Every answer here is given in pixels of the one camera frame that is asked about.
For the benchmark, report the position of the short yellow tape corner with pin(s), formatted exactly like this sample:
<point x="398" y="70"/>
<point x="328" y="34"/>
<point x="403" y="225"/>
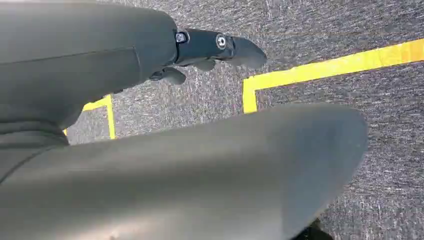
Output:
<point x="111" y="116"/>

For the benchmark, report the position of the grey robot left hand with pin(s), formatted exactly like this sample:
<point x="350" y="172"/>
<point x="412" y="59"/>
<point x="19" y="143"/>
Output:
<point x="205" y="172"/>

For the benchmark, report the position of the long yellow tape corner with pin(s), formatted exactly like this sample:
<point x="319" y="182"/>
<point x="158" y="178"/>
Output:
<point x="331" y="66"/>

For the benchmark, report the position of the ribbed grey left arm sleeve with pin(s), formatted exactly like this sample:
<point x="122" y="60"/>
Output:
<point x="26" y="139"/>

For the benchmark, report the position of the black robot foot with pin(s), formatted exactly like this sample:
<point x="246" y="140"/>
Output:
<point x="313" y="232"/>

